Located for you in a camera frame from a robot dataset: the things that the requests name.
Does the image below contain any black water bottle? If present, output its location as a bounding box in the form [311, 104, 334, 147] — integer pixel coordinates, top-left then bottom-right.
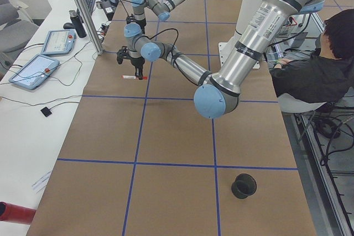
[69, 10, 87, 38]

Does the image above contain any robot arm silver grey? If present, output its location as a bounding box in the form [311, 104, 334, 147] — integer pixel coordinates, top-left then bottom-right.
[124, 0, 324, 119]
[130, 0, 185, 34]

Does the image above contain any black mesh cup near left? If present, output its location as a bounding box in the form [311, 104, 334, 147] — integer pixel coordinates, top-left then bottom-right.
[231, 173, 257, 199]

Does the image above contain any small black square sensor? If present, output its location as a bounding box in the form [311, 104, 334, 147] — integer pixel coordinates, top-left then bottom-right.
[40, 107, 52, 117]

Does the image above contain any aluminium frame post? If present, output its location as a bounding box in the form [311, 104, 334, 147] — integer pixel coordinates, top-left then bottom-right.
[74, 0, 103, 55]

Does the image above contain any lower teach pendant tablet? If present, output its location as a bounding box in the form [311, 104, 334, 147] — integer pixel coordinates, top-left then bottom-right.
[8, 54, 60, 90]

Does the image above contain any red cylinder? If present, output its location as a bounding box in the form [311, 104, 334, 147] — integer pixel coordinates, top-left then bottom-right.
[1, 202, 36, 225]

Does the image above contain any black keyboard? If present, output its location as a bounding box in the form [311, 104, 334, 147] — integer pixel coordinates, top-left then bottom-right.
[84, 0, 96, 15]

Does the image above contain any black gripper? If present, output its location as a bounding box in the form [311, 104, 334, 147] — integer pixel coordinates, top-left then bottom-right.
[131, 56, 145, 80]
[137, 19, 146, 34]

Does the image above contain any teach pendant tablet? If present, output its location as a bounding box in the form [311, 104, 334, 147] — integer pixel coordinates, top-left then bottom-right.
[8, 54, 60, 90]
[41, 29, 76, 56]

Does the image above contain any red marker pen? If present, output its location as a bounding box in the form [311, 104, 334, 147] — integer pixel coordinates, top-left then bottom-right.
[122, 75, 148, 80]

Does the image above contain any seated person in black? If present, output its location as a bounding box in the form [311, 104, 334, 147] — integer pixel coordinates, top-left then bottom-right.
[269, 9, 353, 103]

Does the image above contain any upper teach pendant tablet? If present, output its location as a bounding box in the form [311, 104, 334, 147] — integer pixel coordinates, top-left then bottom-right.
[41, 29, 76, 56]

